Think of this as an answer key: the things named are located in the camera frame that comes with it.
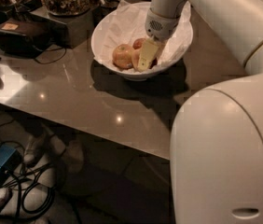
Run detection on red apple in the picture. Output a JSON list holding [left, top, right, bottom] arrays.
[[131, 49, 158, 70], [132, 38, 145, 49]]

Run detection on white ceramic bowl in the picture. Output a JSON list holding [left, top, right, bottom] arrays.
[[90, 1, 194, 82]]

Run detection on yellowish apple left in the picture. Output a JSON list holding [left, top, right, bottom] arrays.
[[112, 44, 134, 69]]

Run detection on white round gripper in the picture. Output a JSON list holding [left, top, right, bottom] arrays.
[[137, 8, 180, 72]]

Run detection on red apple back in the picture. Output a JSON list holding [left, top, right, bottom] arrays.
[[132, 38, 145, 49]]

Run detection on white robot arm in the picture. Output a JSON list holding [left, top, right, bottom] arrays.
[[145, 0, 263, 224]]

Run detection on black VR headset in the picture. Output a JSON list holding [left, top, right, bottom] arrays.
[[0, 19, 51, 58]]

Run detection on black headset cable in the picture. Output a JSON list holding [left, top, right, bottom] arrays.
[[33, 45, 68, 65]]

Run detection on black cables on floor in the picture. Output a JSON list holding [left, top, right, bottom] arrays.
[[0, 140, 67, 224]]

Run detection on red apple front right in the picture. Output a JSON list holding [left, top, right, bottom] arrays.
[[131, 49, 158, 70]]

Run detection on white paper liner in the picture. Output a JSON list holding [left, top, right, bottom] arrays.
[[95, 0, 192, 73]]

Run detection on white sneaker under table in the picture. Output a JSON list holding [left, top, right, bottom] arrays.
[[23, 133, 48, 167]]

